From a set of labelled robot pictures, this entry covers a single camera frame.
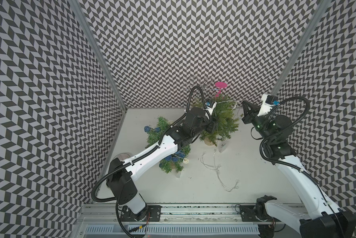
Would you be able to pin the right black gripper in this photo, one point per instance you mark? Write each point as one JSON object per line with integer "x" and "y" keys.
{"x": 249, "y": 114}

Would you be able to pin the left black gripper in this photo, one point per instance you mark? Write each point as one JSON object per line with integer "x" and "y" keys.
{"x": 210, "y": 126}

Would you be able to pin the light green fern tree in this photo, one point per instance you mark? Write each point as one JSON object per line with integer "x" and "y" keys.
{"x": 226, "y": 122}

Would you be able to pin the thin wire fairy light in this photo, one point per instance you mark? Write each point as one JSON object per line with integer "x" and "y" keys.
{"x": 216, "y": 167}

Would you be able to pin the dark green christmas tree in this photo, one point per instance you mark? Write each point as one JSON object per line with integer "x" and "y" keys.
{"x": 169, "y": 143}

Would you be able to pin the clear battery box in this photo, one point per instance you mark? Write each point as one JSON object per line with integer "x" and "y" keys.
{"x": 178, "y": 174}

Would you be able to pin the rattan ball string light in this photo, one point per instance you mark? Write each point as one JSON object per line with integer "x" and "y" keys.
{"x": 170, "y": 162}

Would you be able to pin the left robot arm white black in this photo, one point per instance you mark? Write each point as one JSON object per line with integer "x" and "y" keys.
{"x": 119, "y": 183}

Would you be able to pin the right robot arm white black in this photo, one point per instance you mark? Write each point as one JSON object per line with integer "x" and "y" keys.
{"x": 323, "y": 218}

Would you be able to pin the pink hourglass ornament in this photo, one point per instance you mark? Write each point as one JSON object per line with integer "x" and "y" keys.
{"x": 220, "y": 87}

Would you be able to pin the chrome jewelry stand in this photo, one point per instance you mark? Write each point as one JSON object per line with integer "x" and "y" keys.
{"x": 206, "y": 83}

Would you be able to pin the pink glass bowl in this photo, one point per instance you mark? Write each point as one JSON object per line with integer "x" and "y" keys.
{"x": 122, "y": 156}

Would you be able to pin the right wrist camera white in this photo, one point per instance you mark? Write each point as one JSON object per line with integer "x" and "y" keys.
{"x": 268, "y": 103}

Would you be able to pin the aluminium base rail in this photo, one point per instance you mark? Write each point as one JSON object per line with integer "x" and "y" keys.
{"x": 187, "y": 220}

